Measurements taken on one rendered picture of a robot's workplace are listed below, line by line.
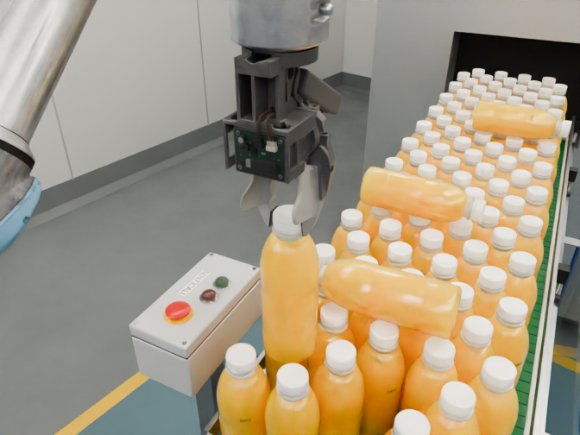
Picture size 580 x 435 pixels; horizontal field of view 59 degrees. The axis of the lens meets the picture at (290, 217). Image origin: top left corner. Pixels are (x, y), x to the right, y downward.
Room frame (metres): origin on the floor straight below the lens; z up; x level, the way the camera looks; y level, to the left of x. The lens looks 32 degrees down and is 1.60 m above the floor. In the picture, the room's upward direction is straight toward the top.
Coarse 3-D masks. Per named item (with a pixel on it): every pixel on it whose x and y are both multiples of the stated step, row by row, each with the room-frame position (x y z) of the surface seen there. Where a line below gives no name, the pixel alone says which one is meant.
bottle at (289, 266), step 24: (288, 240) 0.49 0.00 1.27; (312, 240) 0.51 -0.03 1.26; (264, 264) 0.48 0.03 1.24; (288, 264) 0.47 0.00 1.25; (312, 264) 0.48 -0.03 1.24; (264, 288) 0.48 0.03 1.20; (288, 288) 0.47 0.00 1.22; (312, 288) 0.48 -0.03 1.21; (264, 312) 0.49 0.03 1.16; (288, 312) 0.47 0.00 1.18; (312, 312) 0.48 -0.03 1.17; (264, 336) 0.49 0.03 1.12; (288, 336) 0.47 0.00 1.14; (312, 336) 0.48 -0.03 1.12; (288, 360) 0.47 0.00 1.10
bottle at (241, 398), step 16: (224, 368) 0.47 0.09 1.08; (256, 368) 0.46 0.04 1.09; (224, 384) 0.45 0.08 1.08; (240, 384) 0.44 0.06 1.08; (256, 384) 0.45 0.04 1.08; (224, 400) 0.44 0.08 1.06; (240, 400) 0.43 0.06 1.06; (256, 400) 0.44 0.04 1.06; (224, 416) 0.43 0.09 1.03; (240, 416) 0.43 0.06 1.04; (256, 416) 0.43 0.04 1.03; (224, 432) 0.44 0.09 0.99; (240, 432) 0.43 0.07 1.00; (256, 432) 0.43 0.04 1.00
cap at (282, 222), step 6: (276, 210) 0.51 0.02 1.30; (282, 210) 0.51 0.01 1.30; (288, 210) 0.51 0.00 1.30; (276, 216) 0.49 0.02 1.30; (282, 216) 0.49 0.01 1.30; (288, 216) 0.49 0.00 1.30; (276, 222) 0.49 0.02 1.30; (282, 222) 0.48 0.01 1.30; (288, 222) 0.48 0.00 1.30; (276, 228) 0.49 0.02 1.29; (282, 228) 0.48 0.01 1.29; (288, 228) 0.48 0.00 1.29; (294, 228) 0.48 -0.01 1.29; (300, 228) 0.49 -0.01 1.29; (288, 234) 0.48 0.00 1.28
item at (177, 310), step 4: (172, 304) 0.56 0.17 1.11; (176, 304) 0.56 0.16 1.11; (180, 304) 0.56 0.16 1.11; (184, 304) 0.56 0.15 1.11; (188, 304) 0.56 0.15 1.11; (168, 308) 0.55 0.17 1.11; (172, 308) 0.55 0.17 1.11; (176, 308) 0.55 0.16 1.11; (180, 308) 0.55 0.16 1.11; (184, 308) 0.55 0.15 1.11; (188, 308) 0.55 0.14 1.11; (168, 312) 0.54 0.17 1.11; (172, 312) 0.54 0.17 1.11; (176, 312) 0.54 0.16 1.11; (180, 312) 0.54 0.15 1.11; (184, 312) 0.54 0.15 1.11; (188, 312) 0.54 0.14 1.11; (168, 316) 0.54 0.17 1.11; (172, 316) 0.54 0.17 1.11; (176, 316) 0.53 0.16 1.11; (180, 316) 0.54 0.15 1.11; (184, 316) 0.54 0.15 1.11
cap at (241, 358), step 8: (240, 344) 0.48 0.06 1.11; (248, 344) 0.48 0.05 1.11; (232, 352) 0.46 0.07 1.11; (240, 352) 0.46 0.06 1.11; (248, 352) 0.46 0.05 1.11; (232, 360) 0.45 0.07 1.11; (240, 360) 0.45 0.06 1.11; (248, 360) 0.45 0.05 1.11; (232, 368) 0.45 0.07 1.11; (240, 368) 0.44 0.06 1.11; (248, 368) 0.45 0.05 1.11
